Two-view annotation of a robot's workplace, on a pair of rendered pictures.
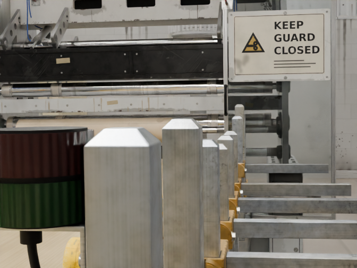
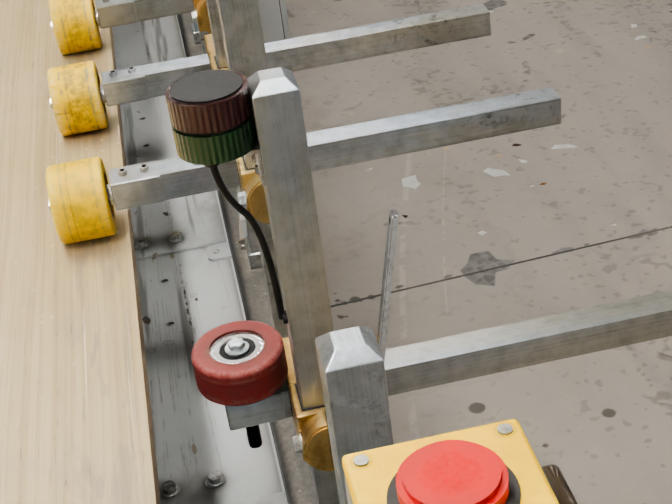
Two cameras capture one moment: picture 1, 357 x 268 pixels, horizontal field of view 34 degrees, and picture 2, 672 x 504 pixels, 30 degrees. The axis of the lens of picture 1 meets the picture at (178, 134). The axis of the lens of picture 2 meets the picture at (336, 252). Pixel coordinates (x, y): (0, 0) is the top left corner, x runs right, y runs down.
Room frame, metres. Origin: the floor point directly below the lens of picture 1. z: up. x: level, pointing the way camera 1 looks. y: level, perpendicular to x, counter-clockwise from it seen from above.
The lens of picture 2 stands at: (-0.50, 0.21, 1.54)
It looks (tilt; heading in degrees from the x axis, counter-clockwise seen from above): 32 degrees down; 346
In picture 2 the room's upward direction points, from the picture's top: 8 degrees counter-clockwise
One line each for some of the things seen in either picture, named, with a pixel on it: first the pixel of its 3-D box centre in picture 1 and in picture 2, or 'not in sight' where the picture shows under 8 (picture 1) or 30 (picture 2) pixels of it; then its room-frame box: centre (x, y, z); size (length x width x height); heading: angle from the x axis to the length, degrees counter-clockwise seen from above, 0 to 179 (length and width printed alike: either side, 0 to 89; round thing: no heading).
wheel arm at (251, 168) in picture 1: (255, 167); not in sight; (2.08, -0.27, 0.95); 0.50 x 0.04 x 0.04; 82
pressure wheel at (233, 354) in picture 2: not in sight; (246, 394); (0.36, 0.08, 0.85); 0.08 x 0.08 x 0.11
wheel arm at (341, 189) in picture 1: (280, 189); not in sight; (1.58, -0.27, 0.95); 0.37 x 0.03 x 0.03; 82
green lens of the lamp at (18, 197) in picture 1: (40, 196); (214, 131); (0.32, 0.08, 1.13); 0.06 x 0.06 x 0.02
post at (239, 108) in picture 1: (239, 166); not in sight; (2.30, -0.24, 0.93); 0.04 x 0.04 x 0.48; 82
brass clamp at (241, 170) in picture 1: (237, 168); not in sight; (2.07, -0.21, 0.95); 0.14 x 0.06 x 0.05; 172
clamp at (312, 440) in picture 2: not in sight; (315, 400); (0.34, 0.03, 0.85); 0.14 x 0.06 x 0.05; 172
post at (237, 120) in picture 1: (237, 184); not in sight; (2.05, -0.20, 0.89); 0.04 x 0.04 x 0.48; 82
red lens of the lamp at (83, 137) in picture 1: (39, 151); (208, 101); (0.32, 0.08, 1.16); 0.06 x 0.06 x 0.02
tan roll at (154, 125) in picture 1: (134, 130); not in sight; (2.97, 0.22, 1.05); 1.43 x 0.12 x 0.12; 82
